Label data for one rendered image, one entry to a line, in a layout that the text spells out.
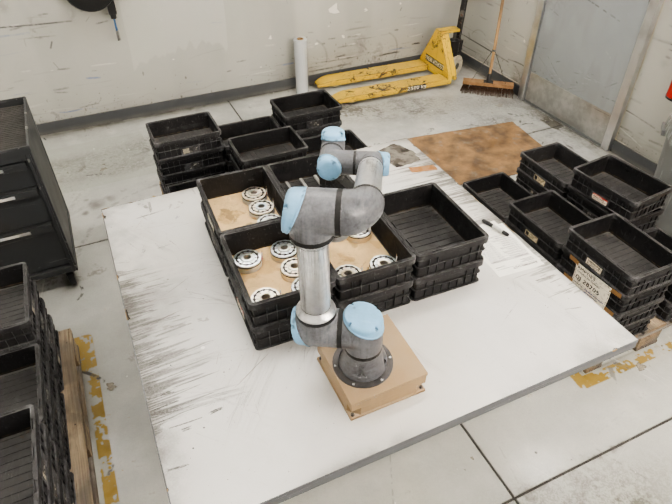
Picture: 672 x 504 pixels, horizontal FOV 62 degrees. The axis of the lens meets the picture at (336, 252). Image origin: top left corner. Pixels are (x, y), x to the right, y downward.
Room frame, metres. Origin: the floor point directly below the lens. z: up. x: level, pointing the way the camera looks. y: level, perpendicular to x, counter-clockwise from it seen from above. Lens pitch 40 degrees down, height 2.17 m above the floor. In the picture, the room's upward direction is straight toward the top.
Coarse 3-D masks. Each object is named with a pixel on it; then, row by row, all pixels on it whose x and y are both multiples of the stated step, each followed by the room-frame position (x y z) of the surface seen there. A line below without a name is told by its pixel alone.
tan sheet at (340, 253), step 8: (344, 240) 1.68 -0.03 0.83; (368, 240) 1.68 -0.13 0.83; (376, 240) 1.68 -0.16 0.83; (336, 248) 1.63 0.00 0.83; (344, 248) 1.63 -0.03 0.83; (352, 248) 1.63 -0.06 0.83; (360, 248) 1.63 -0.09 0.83; (368, 248) 1.63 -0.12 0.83; (376, 248) 1.63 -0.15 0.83; (384, 248) 1.63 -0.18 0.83; (336, 256) 1.59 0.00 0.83; (344, 256) 1.59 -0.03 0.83; (352, 256) 1.59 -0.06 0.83; (360, 256) 1.58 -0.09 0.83; (368, 256) 1.58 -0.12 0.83; (336, 264) 1.54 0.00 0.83; (344, 264) 1.54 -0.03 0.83; (352, 264) 1.54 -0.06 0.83; (360, 264) 1.54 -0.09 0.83; (368, 264) 1.54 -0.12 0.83
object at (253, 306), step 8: (264, 224) 1.65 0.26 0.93; (272, 224) 1.66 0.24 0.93; (232, 232) 1.60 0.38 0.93; (240, 232) 1.61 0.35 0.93; (224, 240) 1.56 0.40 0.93; (224, 248) 1.51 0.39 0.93; (232, 256) 1.47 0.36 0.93; (232, 264) 1.43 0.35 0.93; (240, 280) 1.35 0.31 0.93; (240, 288) 1.33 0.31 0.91; (248, 296) 1.27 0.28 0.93; (280, 296) 1.27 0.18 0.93; (288, 296) 1.28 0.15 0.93; (296, 296) 1.29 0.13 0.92; (248, 304) 1.24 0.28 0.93; (256, 304) 1.24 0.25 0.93; (264, 304) 1.24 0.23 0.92; (272, 304) 1.25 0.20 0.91
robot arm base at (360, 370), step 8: (344, 352) 1.10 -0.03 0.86; (384, 352) 1.12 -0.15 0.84; (344, 360) 1.09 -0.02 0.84; (352, 360) 1.07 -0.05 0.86; (360, 360) 1.06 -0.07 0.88; (368, 360) 1.06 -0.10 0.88; (376, 360) 1.07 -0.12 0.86; (384, 360) 1.11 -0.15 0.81; (344, 368) 1.07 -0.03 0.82; (352, 368) 1.06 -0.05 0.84; (360, 368) 1.06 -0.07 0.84; (368, 368) 1.05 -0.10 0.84; (376, 368) 1.06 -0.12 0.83; (384, 368) 1.08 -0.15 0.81; (352, 376) 1.05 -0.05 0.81; (360, 376) 1.06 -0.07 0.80; (368, 376) 1.05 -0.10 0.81; (376, 376) 1.05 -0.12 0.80
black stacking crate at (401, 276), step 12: (372, 228) 1.75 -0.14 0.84; (384, 228) 1.66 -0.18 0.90; (384, 240) 1.65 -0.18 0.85; (396, 240) 1.57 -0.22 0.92; (396, 252) 1.57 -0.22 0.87; (372, 276) 1.40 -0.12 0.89; (384, 276) 1.42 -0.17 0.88; (396, 276) 1.44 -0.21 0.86; (408, 276) 1.46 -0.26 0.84; (336, 288) 1.37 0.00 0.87; (348, 288) 1.37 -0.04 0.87; (360, 288) 1.39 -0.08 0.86; (372, 288) 1.41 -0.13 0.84; (384, 288) 1.42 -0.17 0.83; (336, 300) 1.36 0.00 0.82; (348, 300) 1.36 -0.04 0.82
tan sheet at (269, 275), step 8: (264, 248) 1.63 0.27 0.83; (264, 256) 1.59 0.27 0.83; (264, 264) 1.54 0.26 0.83; (272, 264) 1.54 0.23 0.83; (280, 264) 1.54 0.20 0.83; (256, 272) 1.50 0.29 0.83; (264, 272) 1.50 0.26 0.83; (272, 272) 1.50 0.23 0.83; (248, 280) 1.45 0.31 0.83; (256, 280) 1.45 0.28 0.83; (264, 280) 1.45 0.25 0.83; (272, 280) 1.45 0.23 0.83; (280, 280) 1.45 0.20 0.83; (248, 288) 1.41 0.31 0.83; (256, 288) 1.41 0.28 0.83; (280, 288) 1.41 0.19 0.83; (288, 288) 1.41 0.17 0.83
